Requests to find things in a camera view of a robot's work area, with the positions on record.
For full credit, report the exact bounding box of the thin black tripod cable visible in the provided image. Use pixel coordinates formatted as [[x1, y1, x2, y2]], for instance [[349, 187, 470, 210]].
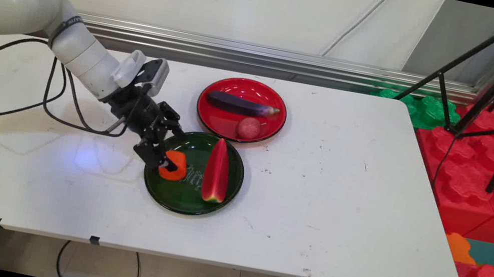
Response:
[[430, 129, 458, 191]]

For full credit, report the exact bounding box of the orange toy carrot piece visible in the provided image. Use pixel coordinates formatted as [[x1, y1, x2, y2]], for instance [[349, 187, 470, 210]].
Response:
[[157, 148, 191, 184]]

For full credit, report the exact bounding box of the black strap on arm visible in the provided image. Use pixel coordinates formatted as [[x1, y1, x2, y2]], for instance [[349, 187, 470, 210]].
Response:
[[47, 11, 85, 52]]

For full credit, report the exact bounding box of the red round plate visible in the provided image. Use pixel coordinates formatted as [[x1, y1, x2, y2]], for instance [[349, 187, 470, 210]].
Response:
[[191, 71, 292, 150]]

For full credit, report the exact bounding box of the purple toy eggplant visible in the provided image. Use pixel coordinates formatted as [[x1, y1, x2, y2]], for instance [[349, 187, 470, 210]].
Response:
[[204, 88, 282, 123]]

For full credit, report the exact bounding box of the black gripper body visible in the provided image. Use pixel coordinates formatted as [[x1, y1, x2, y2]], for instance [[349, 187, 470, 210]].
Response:
[[101, 78, 171, 143]]

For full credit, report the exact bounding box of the green foam block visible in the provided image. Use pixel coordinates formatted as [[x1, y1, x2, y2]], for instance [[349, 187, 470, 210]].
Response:
[[366, 83, 464, 135]]

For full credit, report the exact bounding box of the black floor cable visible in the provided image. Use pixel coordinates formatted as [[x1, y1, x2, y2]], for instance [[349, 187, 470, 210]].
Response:
[[53, 238, 146, 277]]

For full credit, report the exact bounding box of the dark green round plate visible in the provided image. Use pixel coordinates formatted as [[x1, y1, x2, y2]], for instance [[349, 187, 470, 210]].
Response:
[[138, 123, 251, 224]]

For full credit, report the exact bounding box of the orange foam piece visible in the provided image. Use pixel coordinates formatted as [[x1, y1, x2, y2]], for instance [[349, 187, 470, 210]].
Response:
[[441, 231, 482, 266]]

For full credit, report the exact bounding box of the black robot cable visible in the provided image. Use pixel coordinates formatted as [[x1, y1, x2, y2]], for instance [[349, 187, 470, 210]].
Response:
[[0, 31, 150, 142]]

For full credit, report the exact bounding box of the red toy watermelon slice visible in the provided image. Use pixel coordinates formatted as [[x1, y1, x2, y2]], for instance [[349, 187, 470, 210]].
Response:
[[199, 136, 236, 205]]

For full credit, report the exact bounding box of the aluminium wall rail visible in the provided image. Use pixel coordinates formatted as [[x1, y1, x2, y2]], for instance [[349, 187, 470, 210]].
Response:
[[76, 12, 494, 113]]

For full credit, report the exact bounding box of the round red toy fruit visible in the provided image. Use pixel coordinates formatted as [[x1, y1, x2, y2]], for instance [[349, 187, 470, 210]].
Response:
[[233, 115, 267, 143]]

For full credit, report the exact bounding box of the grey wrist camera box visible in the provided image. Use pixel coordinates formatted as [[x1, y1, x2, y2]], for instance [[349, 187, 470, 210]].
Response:
[[132, 54, 172, 99]]

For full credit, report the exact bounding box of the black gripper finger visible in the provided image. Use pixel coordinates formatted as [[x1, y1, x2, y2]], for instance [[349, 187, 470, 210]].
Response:
[[130, 125, 184, 173], [154, 101, 190, 139]]

